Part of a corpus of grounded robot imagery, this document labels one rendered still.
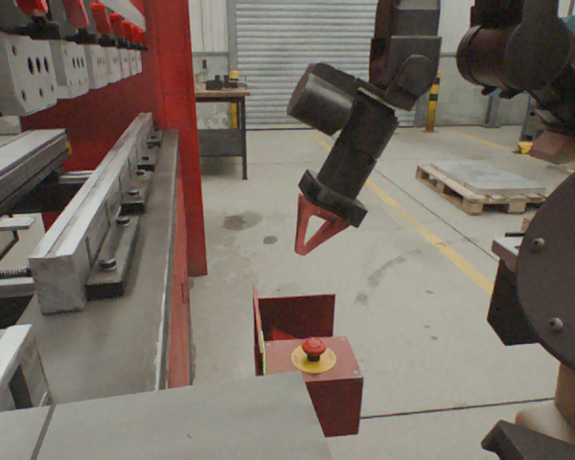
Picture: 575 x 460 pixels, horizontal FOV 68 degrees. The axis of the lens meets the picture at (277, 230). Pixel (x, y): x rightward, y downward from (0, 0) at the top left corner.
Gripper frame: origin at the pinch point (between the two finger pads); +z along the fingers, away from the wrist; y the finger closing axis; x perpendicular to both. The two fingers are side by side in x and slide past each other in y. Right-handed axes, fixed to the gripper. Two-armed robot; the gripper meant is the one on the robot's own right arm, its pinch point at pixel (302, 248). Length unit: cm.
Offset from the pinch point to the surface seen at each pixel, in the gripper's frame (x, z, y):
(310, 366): 11.7, 18.2, -2.4
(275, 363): 7.0, 20.7, -3.9
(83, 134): -66, 48, -177
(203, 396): -10.7, 5.0, 25.4
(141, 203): -23, 22, -51
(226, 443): -9.2, 4.3, 29.8
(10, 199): -51, 36, -56
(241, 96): 13, 9, -392
